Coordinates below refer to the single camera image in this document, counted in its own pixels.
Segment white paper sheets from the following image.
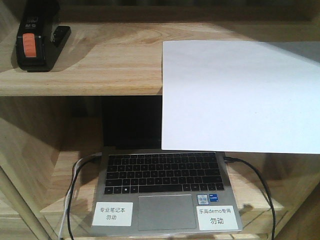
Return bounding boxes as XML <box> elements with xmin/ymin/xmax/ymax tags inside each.
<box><xmin>161</xmin><ymin>40</ymin><xmax>320</xmax><ymax>154</ymax></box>

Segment black stapler with orange button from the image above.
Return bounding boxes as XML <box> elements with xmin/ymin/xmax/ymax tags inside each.
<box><xmin>15</xmin><ymin>0</ymin><xmax>72</xmax><ymax>72</ymax></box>

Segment grey laptop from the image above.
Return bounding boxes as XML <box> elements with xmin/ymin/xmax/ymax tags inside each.
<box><xmin>91</xmin><ymin>95</ymin><xmax>243</xmax><ymax>237</ymax></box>

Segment white label left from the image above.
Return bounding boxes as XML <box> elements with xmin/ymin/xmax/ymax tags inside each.
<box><xmin>92</xmin><ymin>202</ymin><xmax>133</xmax><ymax>227</ymax></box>

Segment white label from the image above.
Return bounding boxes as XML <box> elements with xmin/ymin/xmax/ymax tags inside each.
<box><xmin>92</xmin><ymin>202</ymin><xmax>133</xmax><ymax>227</ymax></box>
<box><xmin>196</xmin><ymin>205</ymin><xmax>240</xmax><ymax>231</ymax></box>

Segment white label right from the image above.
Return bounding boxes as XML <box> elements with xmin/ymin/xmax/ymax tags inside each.
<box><xmin>196</xmin><ymin>205</ymin><xmax>240</xmax><ymax>231</ymax></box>

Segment wooden shelf unit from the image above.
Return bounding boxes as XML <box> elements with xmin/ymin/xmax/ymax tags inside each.
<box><xmin>0</xmin><ymin>0</ymin><xmax>320</xmax><ymax>240</ymax></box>

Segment black cable left of laptop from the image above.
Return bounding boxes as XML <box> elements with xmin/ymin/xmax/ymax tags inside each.
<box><xmin>66</xmin><ymin>154</ymin><xmax>103</xmax><ymax>240</ymax></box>

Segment black cable of laptop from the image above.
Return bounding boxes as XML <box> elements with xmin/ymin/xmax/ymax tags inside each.
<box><xmin>66</xmin><ymin>154</ymin><xmax>103</xmax><ymax>240</ymax></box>
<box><xmin>223</xmin><ymin>156</ymin><xmax>277</xmax><ymax>240</ymax></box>

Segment black cable right of laptop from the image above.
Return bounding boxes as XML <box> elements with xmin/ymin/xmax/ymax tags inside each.
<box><xmin>223</xmin><ymin>156</ymin><xmax>277</xmax><ymax>240</ymax></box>

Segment white cable left of laptop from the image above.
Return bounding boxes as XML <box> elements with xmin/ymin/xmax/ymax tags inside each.
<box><xmin>56</xmin><ymin>151</ymin><xmax>103</xmax><ymax>240</ymax></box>

